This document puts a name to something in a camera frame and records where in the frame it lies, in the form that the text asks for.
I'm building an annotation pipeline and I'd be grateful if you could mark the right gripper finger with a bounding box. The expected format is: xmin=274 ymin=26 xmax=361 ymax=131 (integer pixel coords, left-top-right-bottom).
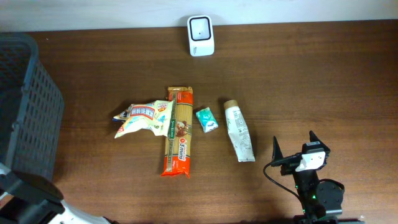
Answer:
xmin=308 ymin=131 xmax=325 ymax=146
xmin=271 ymin=136 xmax=284 ymax=167

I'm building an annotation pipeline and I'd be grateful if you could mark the white tube with cork cap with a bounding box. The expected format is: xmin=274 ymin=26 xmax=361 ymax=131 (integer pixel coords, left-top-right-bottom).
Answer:
xmin=224 ymin=100 xmax=256 ymax=162

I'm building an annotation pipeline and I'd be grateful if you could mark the small teal tissue pack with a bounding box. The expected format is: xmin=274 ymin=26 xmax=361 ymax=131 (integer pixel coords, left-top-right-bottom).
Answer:
xmin=196 ymin=107 xmax=218 ymax=133

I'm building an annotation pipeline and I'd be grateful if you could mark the orange spaghetti packet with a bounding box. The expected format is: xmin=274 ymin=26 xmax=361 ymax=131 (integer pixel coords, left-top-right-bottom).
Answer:
xmin=161 ymin=86 xmax=193 ymax=177

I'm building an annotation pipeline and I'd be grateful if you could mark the cream snack bag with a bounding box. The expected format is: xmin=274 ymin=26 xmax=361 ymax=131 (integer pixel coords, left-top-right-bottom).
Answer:
xmin=113 ymin=100 xmax=174 ymax=138

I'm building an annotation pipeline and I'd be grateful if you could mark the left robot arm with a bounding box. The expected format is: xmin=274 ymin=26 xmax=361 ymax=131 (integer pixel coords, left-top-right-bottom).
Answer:
xmin=1 ymin=164 xmax=113 ymax=224

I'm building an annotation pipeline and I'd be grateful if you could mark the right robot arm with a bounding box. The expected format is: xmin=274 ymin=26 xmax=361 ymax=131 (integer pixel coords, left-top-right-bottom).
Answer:
xmin=265 ymin=131 xmax=345 ymax=223

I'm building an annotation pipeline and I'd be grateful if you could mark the white barcode scanner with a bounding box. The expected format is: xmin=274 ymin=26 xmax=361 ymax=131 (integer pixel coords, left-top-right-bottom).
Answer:
xmin=187 ymin=15 xmax=215 ymax=57

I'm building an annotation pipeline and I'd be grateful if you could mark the grey plastic basket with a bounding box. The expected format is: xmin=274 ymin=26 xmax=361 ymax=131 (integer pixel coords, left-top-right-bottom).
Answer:
xmin=1 ymin=33 xmax=65 ymax=180

